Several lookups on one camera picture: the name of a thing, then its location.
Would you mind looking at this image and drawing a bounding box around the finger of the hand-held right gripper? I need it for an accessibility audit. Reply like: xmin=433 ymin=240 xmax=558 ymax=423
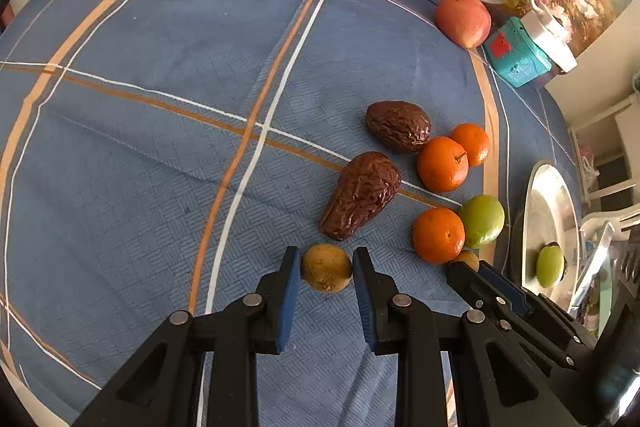
xmin=446 ymin=261 xmax=598 ymax=375
xmin=479 ymin=261 xmax=597 ymax=351

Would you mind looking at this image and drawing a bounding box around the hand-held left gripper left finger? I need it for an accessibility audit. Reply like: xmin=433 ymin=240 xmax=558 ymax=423
xmin=72 ymin=246 xmax=303 ymax=427

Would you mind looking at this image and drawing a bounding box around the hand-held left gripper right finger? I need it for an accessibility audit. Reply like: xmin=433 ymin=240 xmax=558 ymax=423
xmin=352 ymin=247 xmax=576 ymax=427

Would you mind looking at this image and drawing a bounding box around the brown longan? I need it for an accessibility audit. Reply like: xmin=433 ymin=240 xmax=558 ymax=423
xmin=452 ymin=250 xmax=480 ymax=272
xmin=301 ymin=244 xmax=353 ymax=294

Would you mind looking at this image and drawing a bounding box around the round metal plate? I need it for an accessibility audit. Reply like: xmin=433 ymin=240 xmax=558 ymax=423
xmin=510 ymin=159 xmax=584 ymax=308

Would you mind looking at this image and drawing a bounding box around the red apple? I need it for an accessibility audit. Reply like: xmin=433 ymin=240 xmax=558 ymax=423
xmin=434 ymin=0 xmax=492 ymax=50

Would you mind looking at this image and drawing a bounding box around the white shelf unit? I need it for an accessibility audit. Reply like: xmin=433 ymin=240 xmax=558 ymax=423
xmin=579 ymin=181 xmax=640 ymax=258

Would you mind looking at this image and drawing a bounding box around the orange tangerine with stem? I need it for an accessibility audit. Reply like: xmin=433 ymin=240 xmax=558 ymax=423
xmin=417 ymin=136 xmax=470 ymax=194

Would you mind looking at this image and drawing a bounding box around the blue plaid tablecloth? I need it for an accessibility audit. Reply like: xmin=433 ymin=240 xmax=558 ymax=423
xmin=0 ymin=0 xmax=587 ymax=427

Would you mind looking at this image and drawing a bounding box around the small dark brown avocado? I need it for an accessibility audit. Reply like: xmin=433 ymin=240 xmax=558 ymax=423
xmin=365 ymin=101 xmax=432 ymax=154

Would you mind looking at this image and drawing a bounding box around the white wooden shelf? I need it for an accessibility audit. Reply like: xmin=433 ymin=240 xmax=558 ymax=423
xmin=544 ymin=52 xmax=640 ymax=148

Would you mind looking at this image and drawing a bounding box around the large dark brown avocado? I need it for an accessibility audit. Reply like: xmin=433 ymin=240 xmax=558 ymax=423
xmin=318 ymin=151 xmax=402 ymax=242

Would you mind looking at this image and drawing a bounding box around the white power strip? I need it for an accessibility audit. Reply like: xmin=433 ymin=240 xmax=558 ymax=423
xmin=521 ymin=9 xmax=579 ymax=72

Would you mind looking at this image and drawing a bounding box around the teal plastic box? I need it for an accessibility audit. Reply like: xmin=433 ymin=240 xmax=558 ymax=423
xmin=482 ymin=17 xmax=553 ymax=88

